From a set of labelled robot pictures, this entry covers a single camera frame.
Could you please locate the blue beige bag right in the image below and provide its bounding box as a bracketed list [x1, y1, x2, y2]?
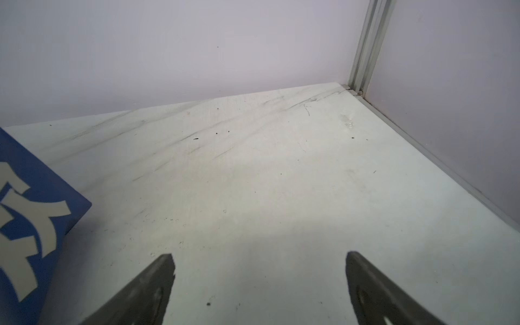
[1, 131, 92, 324]

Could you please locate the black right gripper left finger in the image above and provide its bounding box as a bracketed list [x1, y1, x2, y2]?
[82, 254, 176, 325]

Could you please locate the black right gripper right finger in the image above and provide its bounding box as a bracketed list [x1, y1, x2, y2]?
[345, 251, 444, 324]

